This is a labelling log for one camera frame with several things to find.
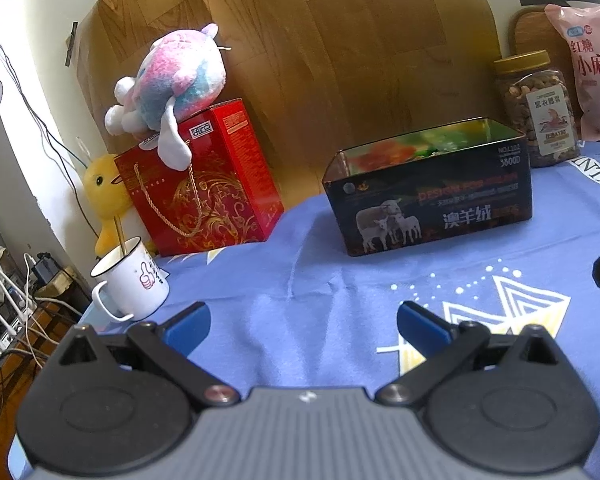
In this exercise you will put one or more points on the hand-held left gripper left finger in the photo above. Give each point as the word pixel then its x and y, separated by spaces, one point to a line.
pixel 187 327

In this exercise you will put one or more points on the black sheep-print box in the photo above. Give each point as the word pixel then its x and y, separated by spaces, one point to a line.
pixel 430 210

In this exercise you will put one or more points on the blue printed cloth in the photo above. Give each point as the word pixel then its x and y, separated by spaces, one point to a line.
pixel 305 285

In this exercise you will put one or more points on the thin wooden stick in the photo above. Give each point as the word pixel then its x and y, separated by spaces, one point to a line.
pixel 120 237

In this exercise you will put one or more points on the clear nut jar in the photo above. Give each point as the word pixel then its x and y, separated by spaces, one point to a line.
pixel 545 105

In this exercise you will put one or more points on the red gift box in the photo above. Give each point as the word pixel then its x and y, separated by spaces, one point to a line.
pixel 220 195

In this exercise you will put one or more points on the black power adapter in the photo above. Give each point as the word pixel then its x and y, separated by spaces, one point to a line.
pixel 45 267

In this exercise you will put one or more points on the yellow duck plush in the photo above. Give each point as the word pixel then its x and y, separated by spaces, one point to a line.
pixel 105 185

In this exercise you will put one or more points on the wooden cutting board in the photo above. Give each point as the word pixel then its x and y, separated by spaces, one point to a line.
pixel 530 30

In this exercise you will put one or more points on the white wifi router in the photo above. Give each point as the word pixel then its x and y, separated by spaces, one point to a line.
pixel 17 310

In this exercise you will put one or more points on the white enamel mug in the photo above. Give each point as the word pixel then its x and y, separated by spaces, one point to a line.
pixel 135 280

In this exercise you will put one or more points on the pink snack bag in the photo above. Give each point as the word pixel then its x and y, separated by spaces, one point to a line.
pixel 595 70

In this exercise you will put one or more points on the wood-grain board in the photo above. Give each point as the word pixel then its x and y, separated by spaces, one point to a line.
pixel 355 60

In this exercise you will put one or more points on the pink and blue plush toy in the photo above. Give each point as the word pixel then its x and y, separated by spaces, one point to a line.
pixel 180 75

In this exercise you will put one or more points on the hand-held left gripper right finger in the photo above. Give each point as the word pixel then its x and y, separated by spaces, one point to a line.
pixel 422 327

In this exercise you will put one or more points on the short black tape strip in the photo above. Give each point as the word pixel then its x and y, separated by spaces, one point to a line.
pixel 71 42

